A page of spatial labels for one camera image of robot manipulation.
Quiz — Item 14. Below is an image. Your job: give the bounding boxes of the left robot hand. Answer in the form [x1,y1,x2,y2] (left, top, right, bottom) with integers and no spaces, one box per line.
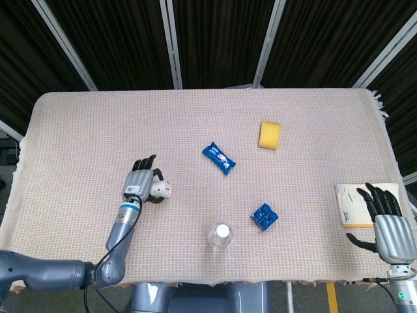
[121,154,167,205]

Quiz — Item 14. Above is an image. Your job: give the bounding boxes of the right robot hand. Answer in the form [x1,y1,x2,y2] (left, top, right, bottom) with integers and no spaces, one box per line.
[345,182,417,265]

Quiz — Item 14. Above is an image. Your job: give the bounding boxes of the white paper cup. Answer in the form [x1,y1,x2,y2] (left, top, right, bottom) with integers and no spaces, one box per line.
[148,177,172,200]

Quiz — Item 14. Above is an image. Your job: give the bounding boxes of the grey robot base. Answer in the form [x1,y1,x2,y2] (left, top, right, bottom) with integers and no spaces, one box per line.
[130,281,270,313]

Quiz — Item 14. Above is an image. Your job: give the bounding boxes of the cream notebook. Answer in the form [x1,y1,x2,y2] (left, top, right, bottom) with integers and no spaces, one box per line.
[334,183,400,229]

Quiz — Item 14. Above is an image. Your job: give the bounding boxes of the blue snack packet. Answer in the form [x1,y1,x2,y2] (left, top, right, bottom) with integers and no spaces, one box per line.
[201,141,237,177]

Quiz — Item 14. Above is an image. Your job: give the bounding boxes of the yellow floor tape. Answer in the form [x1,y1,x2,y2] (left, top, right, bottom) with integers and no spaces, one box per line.
[326,282,338,313]

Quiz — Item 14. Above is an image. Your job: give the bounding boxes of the clear plastic bottle white cap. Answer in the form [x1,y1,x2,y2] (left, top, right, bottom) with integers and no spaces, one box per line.
[207,222,234,250]

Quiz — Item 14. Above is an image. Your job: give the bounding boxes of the beige woven tablecloth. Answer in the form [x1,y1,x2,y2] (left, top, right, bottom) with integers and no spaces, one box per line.
[0,87,417,290]

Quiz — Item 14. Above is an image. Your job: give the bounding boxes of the blue toy block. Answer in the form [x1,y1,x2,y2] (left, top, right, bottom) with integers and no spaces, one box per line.
[250,203,279,232]

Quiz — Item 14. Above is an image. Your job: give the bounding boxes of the yellow sponge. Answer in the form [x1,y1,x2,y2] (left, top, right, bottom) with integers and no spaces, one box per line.
[258,121,282,150]

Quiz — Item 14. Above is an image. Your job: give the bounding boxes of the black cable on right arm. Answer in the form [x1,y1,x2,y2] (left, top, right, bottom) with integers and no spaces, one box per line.
[362,276,405,313]

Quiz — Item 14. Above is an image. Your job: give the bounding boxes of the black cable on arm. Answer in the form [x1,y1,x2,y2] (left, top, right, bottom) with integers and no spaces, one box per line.
[83,194,143,313]
[362,276,405,313]

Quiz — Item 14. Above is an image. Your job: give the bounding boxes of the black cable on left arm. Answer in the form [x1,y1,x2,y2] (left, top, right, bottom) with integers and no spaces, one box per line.
[83,194,143,313]

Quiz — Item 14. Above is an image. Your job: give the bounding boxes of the grey metal frame post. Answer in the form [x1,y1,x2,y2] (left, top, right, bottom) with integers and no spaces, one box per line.
[158,0,183,90]
[352,12,417,89]
[31,0,99,92]
[252,0,287,89]

